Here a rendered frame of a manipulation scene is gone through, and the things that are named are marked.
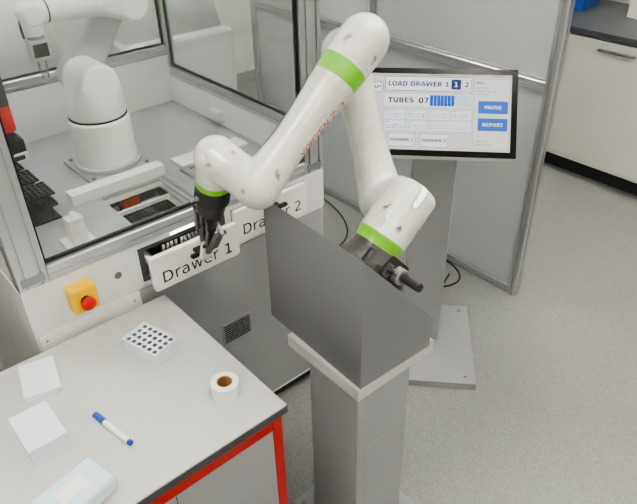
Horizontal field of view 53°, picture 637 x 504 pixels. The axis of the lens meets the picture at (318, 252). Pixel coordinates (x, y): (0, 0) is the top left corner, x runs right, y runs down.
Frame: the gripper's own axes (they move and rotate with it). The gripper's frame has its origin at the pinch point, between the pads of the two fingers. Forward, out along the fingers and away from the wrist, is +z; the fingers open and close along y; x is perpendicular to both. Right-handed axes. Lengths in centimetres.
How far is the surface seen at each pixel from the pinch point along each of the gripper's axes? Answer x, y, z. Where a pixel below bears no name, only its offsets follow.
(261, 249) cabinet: 27.2, -5.4, 21.5
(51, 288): -39.4, -11.6, 4.3
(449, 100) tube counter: 98, -2, -19
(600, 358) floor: 146, 88, 67
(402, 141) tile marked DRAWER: 81, -3, -7
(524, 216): 155, 24, 44
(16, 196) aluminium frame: -41, -21, -22
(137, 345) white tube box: -27.9, 11.7, 10.2
